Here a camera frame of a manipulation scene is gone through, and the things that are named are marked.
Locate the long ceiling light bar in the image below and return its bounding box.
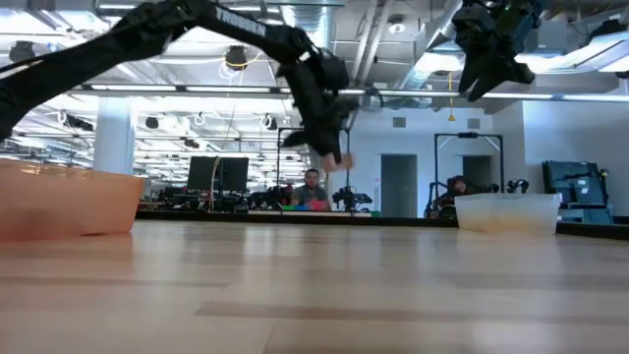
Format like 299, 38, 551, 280
68, 82, 629, 102

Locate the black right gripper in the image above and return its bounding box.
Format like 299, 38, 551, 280
459, 0, 544, 103

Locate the person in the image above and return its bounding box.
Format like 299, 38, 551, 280
425, 175, 473, 219
289, 168, 333, 211

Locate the black monitor cart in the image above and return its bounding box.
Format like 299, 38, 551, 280
542, 159, 615, 225

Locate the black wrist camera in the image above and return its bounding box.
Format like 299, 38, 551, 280
314, 47, 351, 94
451, 3, 495, 48

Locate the clear plastic bin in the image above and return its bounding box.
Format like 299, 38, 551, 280
454, 192, 562, 236

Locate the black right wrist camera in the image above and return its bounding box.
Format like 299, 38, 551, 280
451, 3, 495, 48

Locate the yellow hanging cord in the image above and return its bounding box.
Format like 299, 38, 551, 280
445, 71, 456, 123

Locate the orange plastic bin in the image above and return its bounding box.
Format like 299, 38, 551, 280
0, 157, 146, 243

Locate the black ceiling cord reel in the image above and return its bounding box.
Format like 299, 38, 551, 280
224, 44, 250, 70
8, 40, 38, 64

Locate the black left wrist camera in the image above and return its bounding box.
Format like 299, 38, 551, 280
314, 47, 351, 94

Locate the small natural wood block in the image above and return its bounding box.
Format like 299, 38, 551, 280
321, 151, 356, 174

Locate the black table edge rail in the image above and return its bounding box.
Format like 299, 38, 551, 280
135, 209, 629, 242

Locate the black gantry frame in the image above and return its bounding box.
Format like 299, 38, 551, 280
433, 131, 505, 219
276, 126, 352, 212

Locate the white building column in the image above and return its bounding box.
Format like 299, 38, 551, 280
91, 95, 138, 176

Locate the black computer monitor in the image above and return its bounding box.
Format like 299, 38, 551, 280
187, 155, 221, 193
219, 156, 251, 193

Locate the grey door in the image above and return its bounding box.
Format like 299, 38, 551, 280
380, 153, 418, 219
461, 155, 493, 194

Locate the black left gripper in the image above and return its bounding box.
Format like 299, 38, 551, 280
277, 62, 361, 161

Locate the silver ventilation duct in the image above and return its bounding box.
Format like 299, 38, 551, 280
397, 0, 468, 92
282, 0, 340, 50

